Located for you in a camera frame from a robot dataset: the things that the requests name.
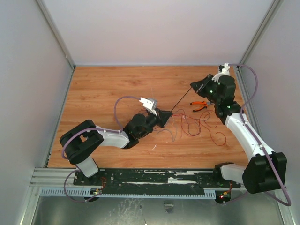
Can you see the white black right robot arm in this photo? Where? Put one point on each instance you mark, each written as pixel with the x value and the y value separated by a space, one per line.
pixel 266 168

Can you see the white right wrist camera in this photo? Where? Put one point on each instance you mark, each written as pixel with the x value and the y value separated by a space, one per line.
pixel 222 70

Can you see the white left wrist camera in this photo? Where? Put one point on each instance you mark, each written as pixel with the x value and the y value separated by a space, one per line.
pixel 149 104

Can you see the black zip tie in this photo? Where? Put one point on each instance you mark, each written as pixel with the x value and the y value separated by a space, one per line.
pixel 181 99

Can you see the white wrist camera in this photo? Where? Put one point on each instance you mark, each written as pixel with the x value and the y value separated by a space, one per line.
pixel 222 70
pixel 149 104

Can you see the orange black needle-nose pliers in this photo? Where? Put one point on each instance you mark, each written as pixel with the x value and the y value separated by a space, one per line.
pixel 202 104

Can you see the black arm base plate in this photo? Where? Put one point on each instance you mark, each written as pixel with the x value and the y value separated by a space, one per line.
pixel 153 181

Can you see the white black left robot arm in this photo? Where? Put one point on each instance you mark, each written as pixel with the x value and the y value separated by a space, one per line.
pixel 80 142

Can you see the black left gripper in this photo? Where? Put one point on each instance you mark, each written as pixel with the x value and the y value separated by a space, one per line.
pixel 162 116

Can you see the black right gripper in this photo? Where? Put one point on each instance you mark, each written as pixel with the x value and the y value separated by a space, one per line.
pixel 205 86

